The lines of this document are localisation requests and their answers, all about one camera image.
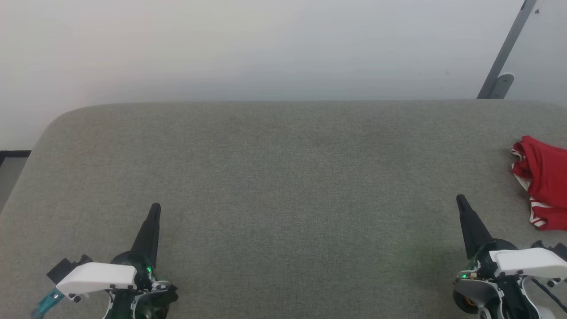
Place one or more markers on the black framed grey panel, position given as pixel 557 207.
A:
pixel 13 153

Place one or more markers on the red and white jersey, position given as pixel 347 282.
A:
pixel 547 177

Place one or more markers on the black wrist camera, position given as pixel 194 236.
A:
pixel 66 268
pixel 559 250

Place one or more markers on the grey slanted metal bar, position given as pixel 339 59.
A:
pixel 509 42

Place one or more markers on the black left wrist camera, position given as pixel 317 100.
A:
pixel 66 268

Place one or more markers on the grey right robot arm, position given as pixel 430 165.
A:
pixel 474 293

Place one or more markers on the grey rounded metal bracket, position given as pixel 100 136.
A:
pixel 502 84

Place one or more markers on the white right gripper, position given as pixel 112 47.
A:
pixel 527 262

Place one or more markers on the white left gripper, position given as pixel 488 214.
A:
pixel 97 275

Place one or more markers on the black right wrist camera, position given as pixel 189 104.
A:
pixel 559 250

